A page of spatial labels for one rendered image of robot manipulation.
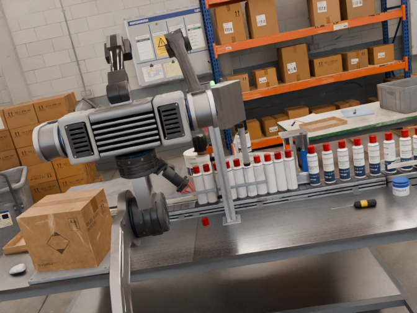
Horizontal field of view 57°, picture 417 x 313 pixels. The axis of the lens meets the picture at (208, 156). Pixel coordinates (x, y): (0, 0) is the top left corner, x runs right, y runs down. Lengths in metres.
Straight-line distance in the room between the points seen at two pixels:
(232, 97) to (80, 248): 0.93
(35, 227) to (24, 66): 5.08
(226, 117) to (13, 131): 3.87
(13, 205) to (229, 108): 2.65
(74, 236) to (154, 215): 0.52
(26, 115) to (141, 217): 3.99
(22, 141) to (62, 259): 3.56
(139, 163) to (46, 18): 5.46
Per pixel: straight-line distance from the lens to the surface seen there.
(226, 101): 1.70
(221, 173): 1.78
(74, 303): 2.83
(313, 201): 1.96
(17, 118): 5.21
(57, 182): 5.29
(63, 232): 1.74
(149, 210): 1.30
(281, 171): 1.94
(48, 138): 1.30
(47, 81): 6.61
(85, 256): 1.75
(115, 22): 6.34
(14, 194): 3.83
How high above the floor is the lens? 1.65
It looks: 16 degrees down
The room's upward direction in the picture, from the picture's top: 11 degrees counter-clockwise
